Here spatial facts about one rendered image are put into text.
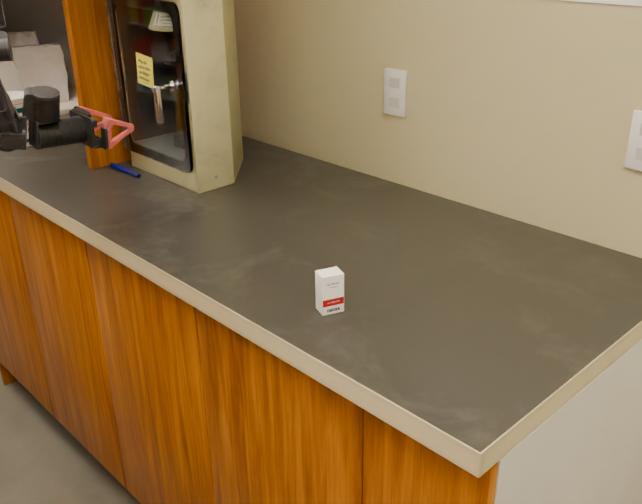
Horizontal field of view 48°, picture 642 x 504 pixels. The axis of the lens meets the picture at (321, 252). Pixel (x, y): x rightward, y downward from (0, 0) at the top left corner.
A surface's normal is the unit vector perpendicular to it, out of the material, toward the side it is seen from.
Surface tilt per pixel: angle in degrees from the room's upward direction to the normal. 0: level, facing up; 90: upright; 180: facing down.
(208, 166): 90
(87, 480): 0
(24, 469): 0
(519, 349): 0
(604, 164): 90
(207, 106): 90
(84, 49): 90
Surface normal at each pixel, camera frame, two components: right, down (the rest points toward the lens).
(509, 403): -0.02, -0.91
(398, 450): -0.72, 0.30
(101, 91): 0.70, 0.29
